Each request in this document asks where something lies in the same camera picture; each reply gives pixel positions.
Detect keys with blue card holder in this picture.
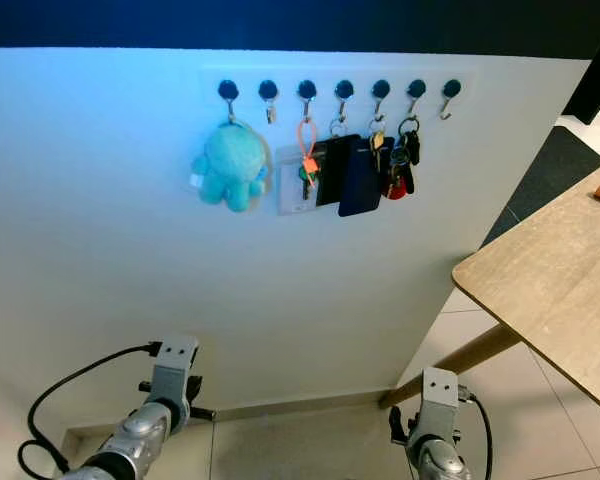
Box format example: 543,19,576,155
337,128,391,219

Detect black round metal hook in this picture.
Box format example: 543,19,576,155
217,80,240,126
402,78,429,121
295,79,318,121
435,77,464,121
257,80,280,125
367,78,393,123
331,78,356,123

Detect light wooden table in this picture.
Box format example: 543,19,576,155
378,155,600,421

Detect clear badge holder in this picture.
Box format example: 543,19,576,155
275,145,316,216

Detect teal plush toy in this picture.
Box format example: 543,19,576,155
190,122,269,214

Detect orange loop green key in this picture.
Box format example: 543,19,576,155
295,118,321,199

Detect black card holder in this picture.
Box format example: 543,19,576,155
315,120,363,208

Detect dark blue carpet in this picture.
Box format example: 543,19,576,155
480,125,599,246

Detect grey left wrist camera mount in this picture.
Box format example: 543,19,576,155
148,333,201,426

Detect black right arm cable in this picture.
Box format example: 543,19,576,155
458,388,493,480

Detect white hook rail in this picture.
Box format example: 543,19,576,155
202,68,476,111

